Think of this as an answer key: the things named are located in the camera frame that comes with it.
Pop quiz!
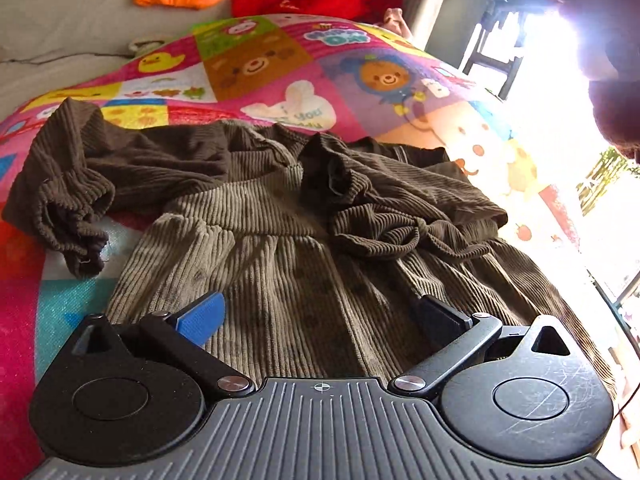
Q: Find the pink small plush toy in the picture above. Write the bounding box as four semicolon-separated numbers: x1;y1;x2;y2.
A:
381;8;412;41

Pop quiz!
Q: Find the brown corduroy dotted dress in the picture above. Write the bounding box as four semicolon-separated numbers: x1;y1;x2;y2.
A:
2;99;614;387

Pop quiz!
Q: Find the colourful cartoon play mat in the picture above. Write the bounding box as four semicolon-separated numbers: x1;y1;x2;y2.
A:
0;13;601;469

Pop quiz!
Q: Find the beige covered sofa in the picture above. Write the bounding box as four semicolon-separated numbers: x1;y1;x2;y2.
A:
1;0;231;117

